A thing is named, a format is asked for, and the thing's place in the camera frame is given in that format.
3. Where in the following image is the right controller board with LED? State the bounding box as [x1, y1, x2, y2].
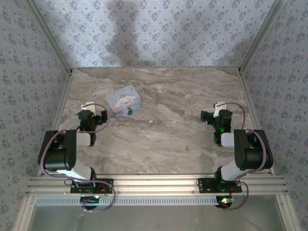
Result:
[216, 195, 236, 210]

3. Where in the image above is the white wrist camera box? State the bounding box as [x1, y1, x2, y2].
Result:
[81, 102, 97, 116]
[213, 102, 228, 117]

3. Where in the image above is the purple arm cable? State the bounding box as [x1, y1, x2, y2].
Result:
[39, 103, 109, 180]
[222, 102, 268, 174]

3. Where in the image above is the long aluminium mounting rail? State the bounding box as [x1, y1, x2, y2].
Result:
[25, 175, 289, 195]

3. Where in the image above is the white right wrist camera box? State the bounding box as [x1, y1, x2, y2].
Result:
[213, 102, 228, 117]

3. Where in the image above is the aluminium frame post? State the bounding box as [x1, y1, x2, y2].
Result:
[237, 0, 288, 73]
[25, 0, 74, 73]

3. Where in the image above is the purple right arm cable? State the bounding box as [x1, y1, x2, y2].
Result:
[222, 102, 268, 174]

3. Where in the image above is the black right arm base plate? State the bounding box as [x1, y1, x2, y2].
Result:
[196, 177, 243, 194]

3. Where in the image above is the aluminium table side rail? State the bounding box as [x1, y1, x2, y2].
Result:
[38, 69, 74, 177]
[237, 69, 275, 176]

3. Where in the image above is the left controller board with LED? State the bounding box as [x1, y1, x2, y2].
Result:
[80, 195, 101, 210]

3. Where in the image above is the slotted grey cable duct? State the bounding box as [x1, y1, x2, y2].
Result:
[35, 195, 224, 206]

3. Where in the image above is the controller board with led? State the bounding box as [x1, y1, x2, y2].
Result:
[80, 195, 101, 210]
[216, 195, 236, 210]

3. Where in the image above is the light blue cartoon tin box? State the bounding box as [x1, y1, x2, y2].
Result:
[105, 90, 143, 119]

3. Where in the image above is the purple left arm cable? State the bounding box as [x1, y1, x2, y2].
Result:
[39, 103, 109, 180]

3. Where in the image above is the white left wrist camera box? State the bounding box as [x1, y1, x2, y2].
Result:
[81, 102, 97, 116]

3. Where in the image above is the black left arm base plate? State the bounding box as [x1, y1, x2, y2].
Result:
[70, 178, 114, 194]

